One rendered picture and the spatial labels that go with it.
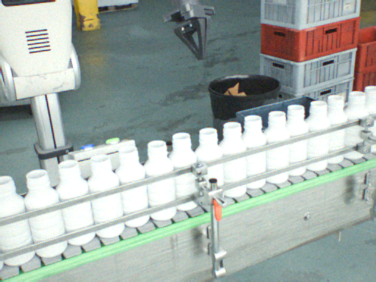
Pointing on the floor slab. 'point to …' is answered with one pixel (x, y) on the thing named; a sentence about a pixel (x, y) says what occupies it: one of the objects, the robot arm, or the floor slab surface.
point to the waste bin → (222, 107)
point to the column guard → (87, 15)
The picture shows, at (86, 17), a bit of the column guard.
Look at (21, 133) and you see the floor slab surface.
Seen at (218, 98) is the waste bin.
